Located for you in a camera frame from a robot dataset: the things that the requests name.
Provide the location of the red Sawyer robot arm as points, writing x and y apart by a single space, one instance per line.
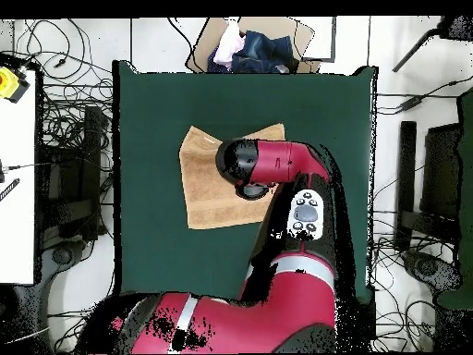
277 307

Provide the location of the pink garment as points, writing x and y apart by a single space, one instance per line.
229 44

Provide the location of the black flat panel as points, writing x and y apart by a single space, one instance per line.
441 166

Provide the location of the grey round stand base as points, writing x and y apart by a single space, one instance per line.
63 255
425 266

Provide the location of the orange terry towel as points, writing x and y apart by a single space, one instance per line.
207 192

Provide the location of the dark green table cloth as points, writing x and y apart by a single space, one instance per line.
155 240

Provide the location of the yellow emergency stop button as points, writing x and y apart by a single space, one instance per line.
7 83

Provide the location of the white desk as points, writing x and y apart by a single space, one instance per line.
16 229

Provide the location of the black upright bar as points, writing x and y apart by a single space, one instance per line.
408 162

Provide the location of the blue denim jeans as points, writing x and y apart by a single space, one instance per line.
266 51

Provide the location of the black tripod leg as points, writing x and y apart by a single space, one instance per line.
458 27

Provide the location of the brown cardboard box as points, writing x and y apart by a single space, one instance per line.
275 26

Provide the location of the black equipment stand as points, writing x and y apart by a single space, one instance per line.
92 148

